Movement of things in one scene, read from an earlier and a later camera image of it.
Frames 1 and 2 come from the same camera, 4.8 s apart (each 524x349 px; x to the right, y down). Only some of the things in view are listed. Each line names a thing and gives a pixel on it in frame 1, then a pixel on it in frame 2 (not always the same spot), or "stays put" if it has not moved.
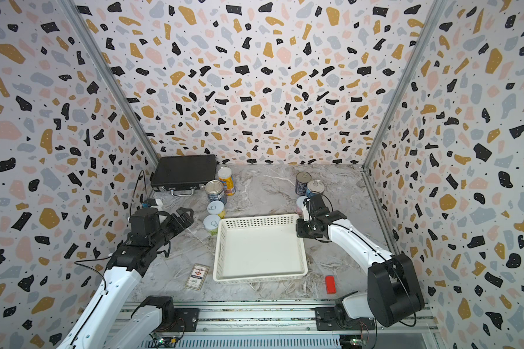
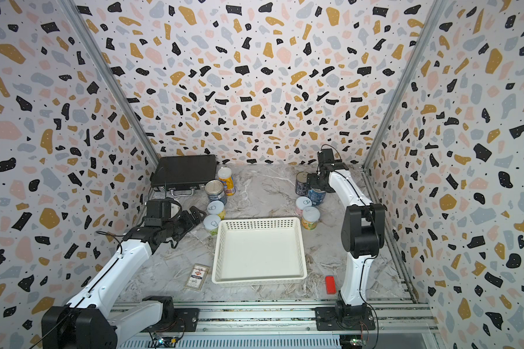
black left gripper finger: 186,218 → 198,214
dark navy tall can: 301,181 stays put
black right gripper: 299,230 → 311,181
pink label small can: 299,207 stays put
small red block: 331,286 stays put
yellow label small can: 216,207 stays put
